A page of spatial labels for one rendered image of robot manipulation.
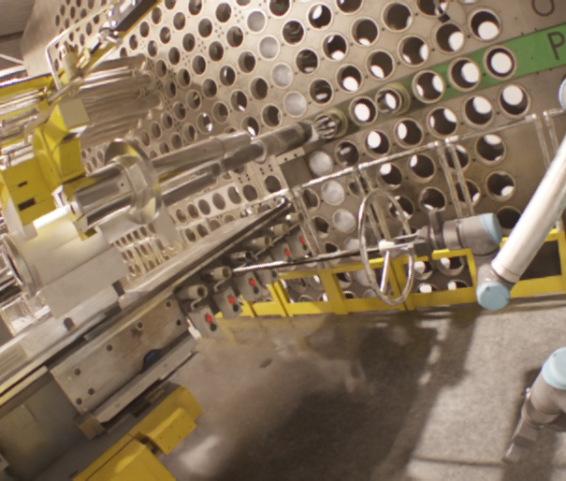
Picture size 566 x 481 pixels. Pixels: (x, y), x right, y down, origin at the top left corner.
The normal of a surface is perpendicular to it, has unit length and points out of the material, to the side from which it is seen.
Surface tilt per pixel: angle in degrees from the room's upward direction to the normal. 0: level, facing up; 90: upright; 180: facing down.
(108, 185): 90
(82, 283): 90
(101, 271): 90
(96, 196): 90
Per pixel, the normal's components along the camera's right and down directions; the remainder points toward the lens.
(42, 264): 0.53, -0.48
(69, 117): 0.73, -0.16
